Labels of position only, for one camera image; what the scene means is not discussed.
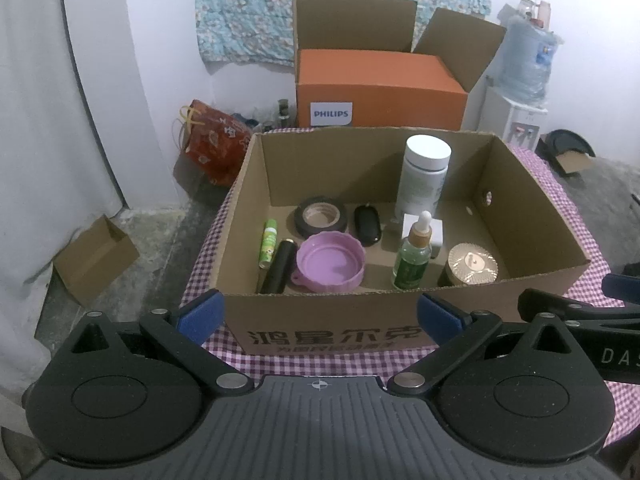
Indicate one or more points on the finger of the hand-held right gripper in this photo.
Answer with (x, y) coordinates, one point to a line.
(625, 289)
(590, 311)

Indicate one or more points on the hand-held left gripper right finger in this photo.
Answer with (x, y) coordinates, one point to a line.
(440, 316)

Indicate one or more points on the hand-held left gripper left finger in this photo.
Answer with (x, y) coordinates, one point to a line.
(200, 316)

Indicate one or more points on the green dropper bottle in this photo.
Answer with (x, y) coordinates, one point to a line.
(411, 265)

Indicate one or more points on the gold jar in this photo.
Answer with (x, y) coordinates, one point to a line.
(472, 265)

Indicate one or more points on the white charger plug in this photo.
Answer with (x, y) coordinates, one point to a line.
(436, 235)

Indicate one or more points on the black cylinder tube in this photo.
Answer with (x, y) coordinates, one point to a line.
(280, 270)

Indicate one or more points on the green small tube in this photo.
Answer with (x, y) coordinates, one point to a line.
(268, 242)

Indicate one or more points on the brown cardboard box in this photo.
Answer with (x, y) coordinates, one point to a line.
(325, 325)

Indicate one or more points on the black key fob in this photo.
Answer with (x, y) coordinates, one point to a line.
(368, 225)

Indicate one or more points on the purple plastic lid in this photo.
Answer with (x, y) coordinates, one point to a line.
(330, 262)

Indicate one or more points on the white bottle green label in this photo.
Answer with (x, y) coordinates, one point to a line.
(422, 180)

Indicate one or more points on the black tape roll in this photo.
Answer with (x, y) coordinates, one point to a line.
(320, 215)

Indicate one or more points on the pink checked tablecloth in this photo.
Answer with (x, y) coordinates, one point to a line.
(560, 195)

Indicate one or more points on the small carton on floor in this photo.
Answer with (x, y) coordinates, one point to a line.
(95, 260)

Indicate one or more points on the small cardboard piece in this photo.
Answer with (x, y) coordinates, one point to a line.
(575, 162)

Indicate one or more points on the black dustpan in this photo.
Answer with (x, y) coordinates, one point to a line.
(565, 142)

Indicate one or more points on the red patterned bag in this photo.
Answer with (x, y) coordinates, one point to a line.
(215, 145)

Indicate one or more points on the white water dispenser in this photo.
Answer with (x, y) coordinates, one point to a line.
(507, 115)

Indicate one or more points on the dark glass bottle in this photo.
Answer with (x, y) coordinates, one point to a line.
(284, 112)

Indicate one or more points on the orange box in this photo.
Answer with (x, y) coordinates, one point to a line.
(380, 85)

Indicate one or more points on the large open carton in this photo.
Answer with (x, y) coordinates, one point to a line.
(350, 22)

